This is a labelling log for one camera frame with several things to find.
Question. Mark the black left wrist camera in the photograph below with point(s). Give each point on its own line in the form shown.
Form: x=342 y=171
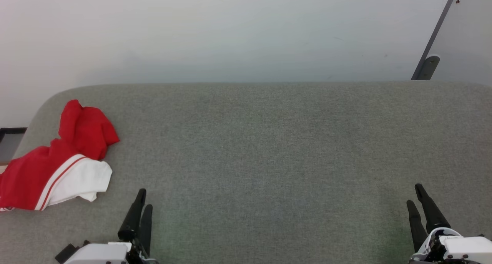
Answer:
x=67 y=253

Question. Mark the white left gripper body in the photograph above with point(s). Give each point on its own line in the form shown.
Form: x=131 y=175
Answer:
x=103 y=254

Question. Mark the red and white jersey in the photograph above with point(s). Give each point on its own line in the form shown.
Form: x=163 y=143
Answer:
x=34 y=175

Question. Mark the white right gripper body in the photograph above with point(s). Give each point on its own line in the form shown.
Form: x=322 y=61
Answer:
x=465 y=250

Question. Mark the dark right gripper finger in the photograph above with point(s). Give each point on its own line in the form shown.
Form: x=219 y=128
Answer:
x=432 y=214
x=417 y=227

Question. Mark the grey metal bar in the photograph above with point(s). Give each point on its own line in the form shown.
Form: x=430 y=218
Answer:
x=436 y=33

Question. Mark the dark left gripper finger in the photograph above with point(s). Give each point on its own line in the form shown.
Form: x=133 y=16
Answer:
x=147 y=229
x=132 y=221

